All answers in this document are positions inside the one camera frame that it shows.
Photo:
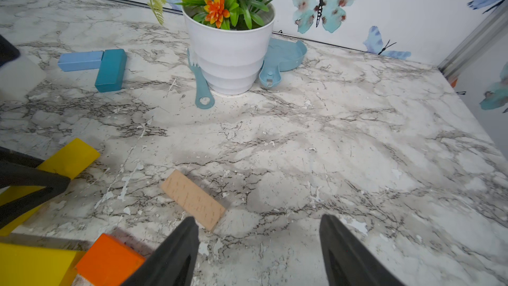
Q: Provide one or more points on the teal block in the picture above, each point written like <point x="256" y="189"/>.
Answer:
<point x="111" y="71"/>

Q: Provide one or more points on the teal small brush handle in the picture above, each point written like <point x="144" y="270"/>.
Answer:
<point x="204" y="99"/>

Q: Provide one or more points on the light blue dustpan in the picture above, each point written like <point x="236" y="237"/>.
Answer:
<point x="281" y="56"/>

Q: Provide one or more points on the yellow block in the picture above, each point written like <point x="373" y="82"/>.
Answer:
<point x="69" y="161"/>
<point x="25" y="265"/>

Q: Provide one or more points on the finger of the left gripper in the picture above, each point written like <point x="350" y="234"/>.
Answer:
<point x="25" y="186"/>

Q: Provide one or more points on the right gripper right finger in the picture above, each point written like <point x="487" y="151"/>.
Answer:
<point x="347" y="261"/>

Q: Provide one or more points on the red orange block right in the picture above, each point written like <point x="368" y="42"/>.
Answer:
<point x="109" y="262"/>

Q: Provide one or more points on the light blue block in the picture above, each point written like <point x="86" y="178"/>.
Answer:
<point x="79" y="61"/>

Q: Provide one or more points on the natural wood block right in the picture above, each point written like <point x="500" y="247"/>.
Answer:
<point x="194" y="200"/>

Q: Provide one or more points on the white flower pot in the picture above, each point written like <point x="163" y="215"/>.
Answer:
<point x="230" y="60"/>

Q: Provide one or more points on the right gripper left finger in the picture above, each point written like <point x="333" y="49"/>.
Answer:
<point x="173" y="261"/>

